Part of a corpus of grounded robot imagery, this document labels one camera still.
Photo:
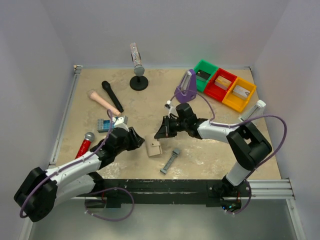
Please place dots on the aluminium frame rail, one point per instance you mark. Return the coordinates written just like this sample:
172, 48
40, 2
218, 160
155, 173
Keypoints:
59, 138

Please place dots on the black card in green bin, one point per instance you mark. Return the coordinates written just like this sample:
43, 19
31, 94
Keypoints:
202, 76

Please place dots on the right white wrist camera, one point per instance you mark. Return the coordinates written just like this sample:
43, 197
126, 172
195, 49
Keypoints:
171, 108

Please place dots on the red bin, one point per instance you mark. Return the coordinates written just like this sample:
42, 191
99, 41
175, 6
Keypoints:
214, 91

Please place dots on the green bin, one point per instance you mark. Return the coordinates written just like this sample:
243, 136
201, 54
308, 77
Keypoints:
207, 67

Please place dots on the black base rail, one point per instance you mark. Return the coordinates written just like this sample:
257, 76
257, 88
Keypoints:
208, 192

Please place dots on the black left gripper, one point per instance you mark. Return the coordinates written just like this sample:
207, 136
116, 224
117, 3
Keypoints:
136, 141

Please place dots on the yellow bin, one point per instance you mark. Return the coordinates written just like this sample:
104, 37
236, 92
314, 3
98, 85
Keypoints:
234, 102

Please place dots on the red glitter microphone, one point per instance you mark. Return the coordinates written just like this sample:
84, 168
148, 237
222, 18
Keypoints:
89, 137

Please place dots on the black microphone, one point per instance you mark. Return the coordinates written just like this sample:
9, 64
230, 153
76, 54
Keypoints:
107, 87

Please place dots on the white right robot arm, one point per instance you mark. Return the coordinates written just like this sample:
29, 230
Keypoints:
247, 143

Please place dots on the white card in yellow bin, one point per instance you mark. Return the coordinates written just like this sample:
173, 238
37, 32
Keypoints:
241, 92

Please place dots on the tan card in red bin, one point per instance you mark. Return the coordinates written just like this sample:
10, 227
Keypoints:
222, 82

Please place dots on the white grey metronome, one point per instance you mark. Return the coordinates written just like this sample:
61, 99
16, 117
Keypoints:
255, 111

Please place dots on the glitter microphone on stand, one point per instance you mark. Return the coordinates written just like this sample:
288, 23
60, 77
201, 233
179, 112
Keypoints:
139, 70

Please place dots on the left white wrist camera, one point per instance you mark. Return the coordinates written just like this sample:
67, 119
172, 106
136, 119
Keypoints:
120, 122

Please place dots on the light blue toy brick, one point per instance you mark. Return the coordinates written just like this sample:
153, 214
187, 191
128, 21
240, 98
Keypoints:
106, 124

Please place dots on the pink microphone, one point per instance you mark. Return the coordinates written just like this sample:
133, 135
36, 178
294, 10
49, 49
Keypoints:
93, 95

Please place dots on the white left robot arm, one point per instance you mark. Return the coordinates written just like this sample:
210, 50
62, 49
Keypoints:
42, 189

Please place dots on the beige card holder wallet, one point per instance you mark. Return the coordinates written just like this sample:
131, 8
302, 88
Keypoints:
153, 146

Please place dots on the grey truss piece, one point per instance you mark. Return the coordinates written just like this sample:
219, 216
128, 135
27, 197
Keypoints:
174, 154

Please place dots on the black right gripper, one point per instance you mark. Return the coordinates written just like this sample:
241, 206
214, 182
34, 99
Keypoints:
165, 130

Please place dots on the black round microphone stand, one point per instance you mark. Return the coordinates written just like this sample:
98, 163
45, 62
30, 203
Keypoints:
139, 83

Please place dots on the purple metronome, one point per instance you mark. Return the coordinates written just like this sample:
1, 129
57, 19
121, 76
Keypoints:
186, 91

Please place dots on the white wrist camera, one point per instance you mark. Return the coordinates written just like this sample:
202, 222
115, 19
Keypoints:
120, 122
171, 108

